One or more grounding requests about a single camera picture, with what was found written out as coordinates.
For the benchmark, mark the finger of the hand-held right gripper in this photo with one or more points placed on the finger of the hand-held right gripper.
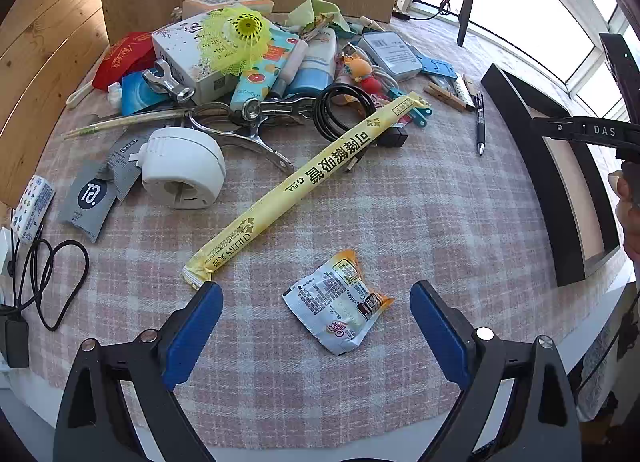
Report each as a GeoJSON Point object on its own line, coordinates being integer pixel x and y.
{"type": "Point", "coordinates": [552, 126]}

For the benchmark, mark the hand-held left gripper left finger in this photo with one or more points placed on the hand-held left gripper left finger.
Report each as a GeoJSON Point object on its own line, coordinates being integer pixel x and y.
{"type": "Point", "coordinates": [197, 327]}

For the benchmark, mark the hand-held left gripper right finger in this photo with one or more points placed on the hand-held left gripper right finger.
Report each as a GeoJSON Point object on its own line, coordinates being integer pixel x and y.
{"type": "Point", "coordinates": [437, 327]}

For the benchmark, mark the black rectangular tray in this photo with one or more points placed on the black rectangular tray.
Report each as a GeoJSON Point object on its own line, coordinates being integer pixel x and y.
{"type": "Point", "coordinates": [525, 142]}

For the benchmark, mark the black pen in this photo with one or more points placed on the black pen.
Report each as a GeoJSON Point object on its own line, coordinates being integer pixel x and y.
{"type": "Point", "coordinates": [480, 122]}

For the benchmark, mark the white orange creamer sachet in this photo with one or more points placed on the white orange creamer sachet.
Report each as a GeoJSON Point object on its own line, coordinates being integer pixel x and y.
{"type": "Point", "coordinates": [335, 302]}

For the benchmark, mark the white round plastic device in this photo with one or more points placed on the white round plastic device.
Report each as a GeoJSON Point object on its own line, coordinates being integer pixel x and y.
{"type": "Point", "coordinates": [182, 162]}

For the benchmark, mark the grey blue tin box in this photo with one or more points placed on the grey blue tin box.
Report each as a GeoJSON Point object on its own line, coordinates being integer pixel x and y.
{"type": "Point", "coordinates": [392, 54]}

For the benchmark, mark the long yellow packet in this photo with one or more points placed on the long yellow packet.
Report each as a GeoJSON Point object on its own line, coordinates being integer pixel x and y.
{"type": "Point", "coordinates": [300, 182]}

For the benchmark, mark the large silver metal clamp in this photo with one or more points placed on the large silver metal clamp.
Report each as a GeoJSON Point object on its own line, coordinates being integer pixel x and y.
{"type": "Point", "coordinates": [250, 110]}

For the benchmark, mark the white blue sunscreen bottle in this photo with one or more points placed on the white blue sunscreen bottle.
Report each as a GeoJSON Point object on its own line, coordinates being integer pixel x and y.
{"type": "Point", "coordinates": [315, 67]}

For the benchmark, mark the small silver metal clamp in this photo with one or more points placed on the small silver metal clamp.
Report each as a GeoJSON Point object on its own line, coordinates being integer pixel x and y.
{"type": "Point", "coordinates": [167, 81]}

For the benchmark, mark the small white black-capped tube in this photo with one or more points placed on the small white black-capped tube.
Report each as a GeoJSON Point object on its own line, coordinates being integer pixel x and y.
{"type": "Point", "coordinates": [292, 64]}

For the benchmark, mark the light green cloth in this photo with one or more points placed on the light green cloth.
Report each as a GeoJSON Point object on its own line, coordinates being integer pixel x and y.
{"type": "Point", "coordinates": [312, 8]}

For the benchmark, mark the white printed box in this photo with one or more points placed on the white printed box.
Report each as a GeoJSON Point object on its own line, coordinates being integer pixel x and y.
{"type": "Point", "coordinates": [180, 49]}

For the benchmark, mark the yellow plastic shuttlecock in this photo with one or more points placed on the yellow plastic shuttlecock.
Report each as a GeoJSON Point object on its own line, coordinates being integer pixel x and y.
{"type": "Point", "coordinates": [240, 37]}

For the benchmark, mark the person's right hand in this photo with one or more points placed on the person's right hand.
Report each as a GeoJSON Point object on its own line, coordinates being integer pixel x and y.
{"type": "Point", "coordinates": [631, 212]}

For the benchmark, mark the pink plaid cloth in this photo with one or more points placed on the pink plaid cloth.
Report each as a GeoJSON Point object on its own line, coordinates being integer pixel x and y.
{"type": "Point", "coordinates": [425, 222]}

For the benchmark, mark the wooden clothespin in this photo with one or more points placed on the wooden clothespin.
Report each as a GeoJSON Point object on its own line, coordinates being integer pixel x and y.
{"type": "Point", "coordinates": [445, 97]}

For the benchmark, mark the blue plastic phone stand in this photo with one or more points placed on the blue plastic phone stand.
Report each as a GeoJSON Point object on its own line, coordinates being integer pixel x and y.
{"type": "Point", "coordinates": [440, 67]}

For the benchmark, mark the black tripod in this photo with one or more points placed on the black tripod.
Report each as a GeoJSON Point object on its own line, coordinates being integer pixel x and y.
{"type": "Point", "coordinates": [470, 2]}

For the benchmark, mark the small black block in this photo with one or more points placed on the small black block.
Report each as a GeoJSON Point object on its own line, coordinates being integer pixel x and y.
{"type": "Point", "coordinates": [394, 137]}

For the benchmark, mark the grey sachet with logo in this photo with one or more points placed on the grey sachet with logo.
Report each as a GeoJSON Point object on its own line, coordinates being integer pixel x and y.
{"type": "Point", "coordinates": [90, 197]}

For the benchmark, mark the black power adapter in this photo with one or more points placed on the black power adapter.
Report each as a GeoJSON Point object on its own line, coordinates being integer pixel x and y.
{"type": "Point", "coordinates": [15, 342]}

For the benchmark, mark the plain grey sachet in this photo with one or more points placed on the plain grey sachet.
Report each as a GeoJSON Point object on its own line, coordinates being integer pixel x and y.
{"type": "Point", "coordinates": [125, 157]}

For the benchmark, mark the white patterned case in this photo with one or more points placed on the white patterned case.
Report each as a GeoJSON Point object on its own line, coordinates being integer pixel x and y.
{"type": "Point", "coordinates": [32, 207]}

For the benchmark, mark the paper-wrapped chopsticks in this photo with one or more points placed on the paper-wrapped chopsticks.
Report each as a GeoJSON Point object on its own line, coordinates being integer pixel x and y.
{"type": "Point", "coordinates": [125, 121]}

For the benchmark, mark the teal fruit print tube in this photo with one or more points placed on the teal fruit print tube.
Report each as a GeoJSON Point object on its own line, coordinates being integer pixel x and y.
{"type": "Point", "coordinates": [265, 69]}

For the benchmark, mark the red packet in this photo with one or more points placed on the red packet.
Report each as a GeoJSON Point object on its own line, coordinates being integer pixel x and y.
{"type": "Point", "coordinates": [120, 59]}

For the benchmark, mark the wooden plank panel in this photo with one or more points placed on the wooden plank panel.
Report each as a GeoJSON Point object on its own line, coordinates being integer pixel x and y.
{"type": "Point", "coordinates": [40, 52]}

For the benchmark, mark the orange soap pack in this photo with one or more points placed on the orange soap pack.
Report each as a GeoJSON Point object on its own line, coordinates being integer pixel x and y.
{"type": "Point", "coordinates": [225, 1]}

